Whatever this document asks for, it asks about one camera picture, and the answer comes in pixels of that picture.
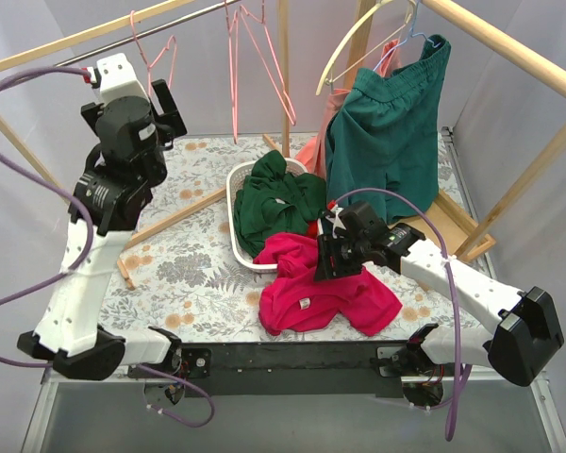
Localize magenta t shirt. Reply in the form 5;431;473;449
254;233;402;336

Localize pink wire hanger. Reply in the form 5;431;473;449
239;1;297;126
128;10;177;96
225;1;239;144

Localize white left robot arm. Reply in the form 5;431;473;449
17;79;187;381

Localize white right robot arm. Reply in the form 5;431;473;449
315;201;564;387

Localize salmon garment on hanger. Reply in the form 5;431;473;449
295;39;401;179

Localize teal shorts on hanger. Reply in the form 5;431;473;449
325;34;451;224

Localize cream wooden hanger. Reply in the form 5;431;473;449
315;1;391;95

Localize red garment in basket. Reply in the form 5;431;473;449
306;219;323;239

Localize white laundry basket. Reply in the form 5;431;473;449
226;158;309;274

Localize dark green garment in basket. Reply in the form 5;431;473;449
233;150;326;258

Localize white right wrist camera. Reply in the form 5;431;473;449
316;200;349;243

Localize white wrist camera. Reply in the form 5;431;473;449
83;53;149;105
316;200;349;243

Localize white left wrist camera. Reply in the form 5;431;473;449
83;53;149;105

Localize wooden clothes rack frame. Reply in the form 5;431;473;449
0;0;566;292

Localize metal hanging rail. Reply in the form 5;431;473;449
55;0;240;67

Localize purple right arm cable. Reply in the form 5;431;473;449
332;187;473;443

